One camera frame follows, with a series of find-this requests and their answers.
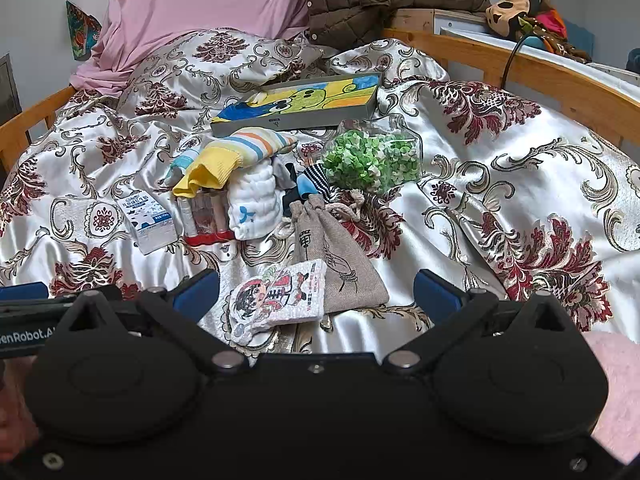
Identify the striped yellow knit sock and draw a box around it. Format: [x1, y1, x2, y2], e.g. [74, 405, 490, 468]
[172, 127, 297, 198]

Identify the black cable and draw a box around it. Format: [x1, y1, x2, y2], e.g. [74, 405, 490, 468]
[499, 31, 534, 92]

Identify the colourful wall poster lower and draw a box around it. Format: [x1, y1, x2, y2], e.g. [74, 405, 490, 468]
[65, 0, 102, 62]

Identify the mouse plush toy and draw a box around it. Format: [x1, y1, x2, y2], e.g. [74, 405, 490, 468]
[485, 0, 591, 64]

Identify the floral satin bedspread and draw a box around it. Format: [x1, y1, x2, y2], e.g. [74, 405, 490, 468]
[1, 28, 639, 358]

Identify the clear tube rack red base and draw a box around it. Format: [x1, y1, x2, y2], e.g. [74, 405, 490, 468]
[176, 190, 235, 247]

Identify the person's hand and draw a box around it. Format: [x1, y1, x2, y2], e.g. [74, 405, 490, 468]
[0, 356, 39, 464]

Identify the black striped blue sock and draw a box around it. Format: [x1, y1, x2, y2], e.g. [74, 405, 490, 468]
[272, 156, 333, 218]

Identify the pink sheet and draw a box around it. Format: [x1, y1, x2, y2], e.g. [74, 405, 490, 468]
[70, 0, 307, 96]

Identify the wooden bed frame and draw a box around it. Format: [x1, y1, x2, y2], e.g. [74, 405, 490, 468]
[0, 27, 640, 176]

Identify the cartoon character small pouch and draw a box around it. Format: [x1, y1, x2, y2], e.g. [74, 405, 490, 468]
[229, 259, 328, 344]

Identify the grey drawstring pouch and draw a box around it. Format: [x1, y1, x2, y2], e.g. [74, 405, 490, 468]
[291, 194, 390, 314]

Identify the white blue milk carton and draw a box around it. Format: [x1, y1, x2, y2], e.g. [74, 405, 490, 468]
[116, 191, 178, 255]

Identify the white quilted cloth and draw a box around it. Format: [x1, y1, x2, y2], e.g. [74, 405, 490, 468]
[227, 159, 283, 240]

